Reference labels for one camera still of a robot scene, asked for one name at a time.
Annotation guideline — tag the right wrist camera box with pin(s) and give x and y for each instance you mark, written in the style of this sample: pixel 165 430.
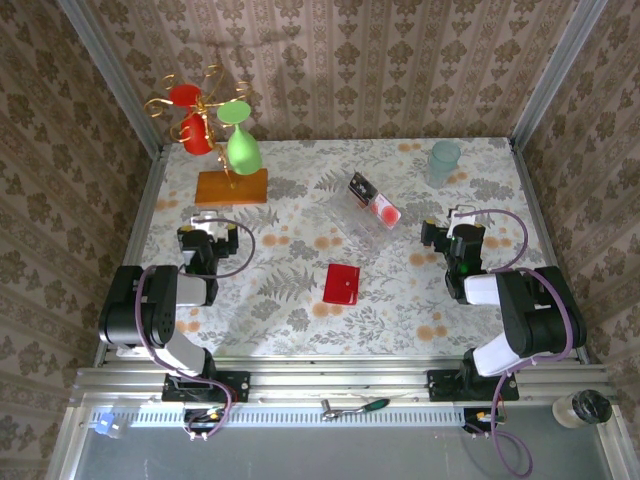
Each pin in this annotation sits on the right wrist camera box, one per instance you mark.
pixel 459 219

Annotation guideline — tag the green wine glass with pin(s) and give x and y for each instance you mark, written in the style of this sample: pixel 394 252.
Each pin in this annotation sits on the green wine glass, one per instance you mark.
pixel 244 152

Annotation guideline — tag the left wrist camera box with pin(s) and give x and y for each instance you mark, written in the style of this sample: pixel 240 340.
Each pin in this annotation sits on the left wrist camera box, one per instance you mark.
pixel 206 225

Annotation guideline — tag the black VIP card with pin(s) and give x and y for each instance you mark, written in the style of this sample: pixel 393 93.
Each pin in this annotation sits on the black VIP card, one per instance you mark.
pixel 363 188

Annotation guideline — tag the white card with red circles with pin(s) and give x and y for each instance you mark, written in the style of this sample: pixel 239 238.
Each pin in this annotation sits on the white card with red circles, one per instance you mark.
pixel 387 212

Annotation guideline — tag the aluminium table side rail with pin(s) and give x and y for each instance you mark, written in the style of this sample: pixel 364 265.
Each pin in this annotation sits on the aluminium table side rail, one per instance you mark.
pixel 541 225
pixel 140 225

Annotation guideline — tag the clear acrylic card stand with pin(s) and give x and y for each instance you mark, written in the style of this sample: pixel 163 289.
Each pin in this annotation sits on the clear acrylic card stand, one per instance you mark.
pixel 350 225

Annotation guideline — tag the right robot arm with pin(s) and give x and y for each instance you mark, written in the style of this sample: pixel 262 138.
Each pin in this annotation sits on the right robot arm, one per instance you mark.
pixel 535 310

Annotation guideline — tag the aluminium front beam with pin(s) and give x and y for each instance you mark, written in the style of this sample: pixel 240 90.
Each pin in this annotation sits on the aluminium front beam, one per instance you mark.
pixel 325 380

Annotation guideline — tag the pale blue plastic cup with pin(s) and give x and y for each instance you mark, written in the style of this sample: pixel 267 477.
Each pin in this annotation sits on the pale blue plastic cup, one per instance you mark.
pixel 442 160

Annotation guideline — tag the jar with black lid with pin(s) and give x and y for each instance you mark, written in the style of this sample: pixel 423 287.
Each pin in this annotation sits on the jar with black lid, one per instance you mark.
pixel 582 409

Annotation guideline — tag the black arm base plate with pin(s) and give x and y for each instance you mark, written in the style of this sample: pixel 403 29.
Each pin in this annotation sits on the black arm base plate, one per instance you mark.
pixel 235 385
pixel 442 385

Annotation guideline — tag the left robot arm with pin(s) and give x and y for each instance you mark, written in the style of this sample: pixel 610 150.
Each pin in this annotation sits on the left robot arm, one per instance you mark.
pixel 155 310

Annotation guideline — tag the red wine glass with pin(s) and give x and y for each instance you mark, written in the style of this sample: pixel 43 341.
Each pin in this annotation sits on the red wine glass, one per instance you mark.
pixel 195 135

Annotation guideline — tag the grey metal shelf panel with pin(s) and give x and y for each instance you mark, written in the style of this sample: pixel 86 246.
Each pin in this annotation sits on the grey metal shelf panel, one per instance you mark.
pixel 325 455

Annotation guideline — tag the blue and white connector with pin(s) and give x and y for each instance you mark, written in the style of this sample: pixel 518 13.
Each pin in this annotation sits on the blue and white connector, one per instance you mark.
pixel 107 425

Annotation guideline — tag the ratchet wrench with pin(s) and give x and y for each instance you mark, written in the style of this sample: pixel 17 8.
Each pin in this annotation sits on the ratchet wrench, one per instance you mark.
pixel 372 405

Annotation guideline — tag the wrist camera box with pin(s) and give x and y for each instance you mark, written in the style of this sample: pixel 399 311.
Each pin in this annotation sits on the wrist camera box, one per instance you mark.
pixel 459 219
pixel 206 225

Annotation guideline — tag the red card holder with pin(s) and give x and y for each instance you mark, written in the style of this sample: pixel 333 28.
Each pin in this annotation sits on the red card holder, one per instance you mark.
pixel 340 285

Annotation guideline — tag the black connector block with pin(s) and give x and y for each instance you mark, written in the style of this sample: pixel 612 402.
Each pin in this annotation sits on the black connector block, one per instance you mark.
pixel 200 417
pixel 480 417

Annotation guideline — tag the aluminium corner post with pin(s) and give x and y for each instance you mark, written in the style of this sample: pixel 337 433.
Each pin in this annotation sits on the aluminium corner post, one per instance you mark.
pixel 555 75
pixel 115 75

